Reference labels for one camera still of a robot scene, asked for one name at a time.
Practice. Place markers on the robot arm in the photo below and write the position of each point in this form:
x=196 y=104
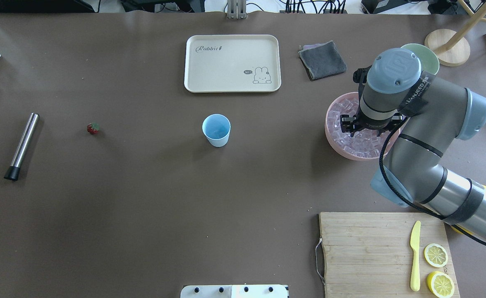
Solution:
x=396 y=94

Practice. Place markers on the wooden cutting board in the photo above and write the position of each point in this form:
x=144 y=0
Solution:
x=367 y=254

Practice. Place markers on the lemon slice lower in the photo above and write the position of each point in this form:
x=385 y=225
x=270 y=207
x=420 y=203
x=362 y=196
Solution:
x=436 y=255

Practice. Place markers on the pile of ice cubes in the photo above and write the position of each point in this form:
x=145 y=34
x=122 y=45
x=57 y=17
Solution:
x=342 y=111

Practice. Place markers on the yellow lemon left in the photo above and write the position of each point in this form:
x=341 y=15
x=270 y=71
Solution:
x=461 y=230

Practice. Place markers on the steel muddler black tip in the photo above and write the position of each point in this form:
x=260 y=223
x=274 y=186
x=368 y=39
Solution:
x=13 y=171

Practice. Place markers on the light blue cup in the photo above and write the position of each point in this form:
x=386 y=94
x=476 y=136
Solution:
x=217 y=129

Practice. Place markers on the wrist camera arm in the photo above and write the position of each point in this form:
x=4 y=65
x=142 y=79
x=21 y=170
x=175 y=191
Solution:
x=360 y=75

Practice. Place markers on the lemon slice upper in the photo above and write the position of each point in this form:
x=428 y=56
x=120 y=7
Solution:
x=440 y=284

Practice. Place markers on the pink bowl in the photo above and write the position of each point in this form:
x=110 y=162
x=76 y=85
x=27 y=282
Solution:
x=336 y=142

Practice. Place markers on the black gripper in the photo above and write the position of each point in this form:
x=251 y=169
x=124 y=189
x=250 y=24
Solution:
x=370 y=126

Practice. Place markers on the wooden stand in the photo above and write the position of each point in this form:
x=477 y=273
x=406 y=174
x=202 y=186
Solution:
x=450 y=47

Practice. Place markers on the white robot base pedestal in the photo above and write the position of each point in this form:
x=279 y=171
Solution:
x=236 y=291

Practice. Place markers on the yellow plastic knife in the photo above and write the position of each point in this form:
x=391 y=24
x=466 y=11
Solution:
x=414 y=243

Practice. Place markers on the grey folded cloth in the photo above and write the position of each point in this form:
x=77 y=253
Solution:
x=322 y=60

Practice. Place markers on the cream rabbit tray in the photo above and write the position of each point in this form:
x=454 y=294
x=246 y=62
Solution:
x=232 y=63

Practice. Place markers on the lemon slice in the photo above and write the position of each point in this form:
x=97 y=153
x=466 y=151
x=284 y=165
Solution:
x=436 y=255
x=440 y=284

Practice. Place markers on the light green bowl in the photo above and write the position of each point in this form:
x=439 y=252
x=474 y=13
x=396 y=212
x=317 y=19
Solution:
x=428 y=59

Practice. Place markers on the small strawberry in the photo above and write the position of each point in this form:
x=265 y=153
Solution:
x=93 y=128

